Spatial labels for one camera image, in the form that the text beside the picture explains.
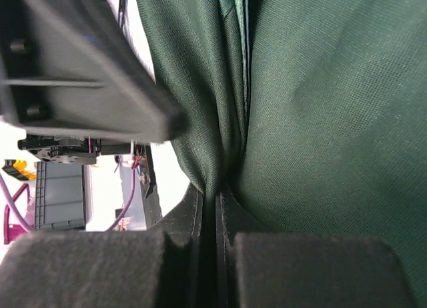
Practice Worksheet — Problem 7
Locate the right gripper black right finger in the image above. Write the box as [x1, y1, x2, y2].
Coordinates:
[216, 191, 416, 307]

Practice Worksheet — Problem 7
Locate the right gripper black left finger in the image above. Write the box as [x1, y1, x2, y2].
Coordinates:
[1, 186, 203, 307]

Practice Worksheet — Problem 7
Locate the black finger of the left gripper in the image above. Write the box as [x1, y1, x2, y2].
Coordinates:
[1, 0, 186, 143]

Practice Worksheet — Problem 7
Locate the dark green cloth napkin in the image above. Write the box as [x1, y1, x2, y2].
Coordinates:
[137, 0, 426, 307]

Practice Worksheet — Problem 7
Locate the grey plastic storage crate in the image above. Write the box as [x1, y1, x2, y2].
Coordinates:
[34, 161, 86, 231]

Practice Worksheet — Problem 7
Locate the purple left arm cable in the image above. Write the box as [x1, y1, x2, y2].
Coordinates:
[0, 154, 137, 234]

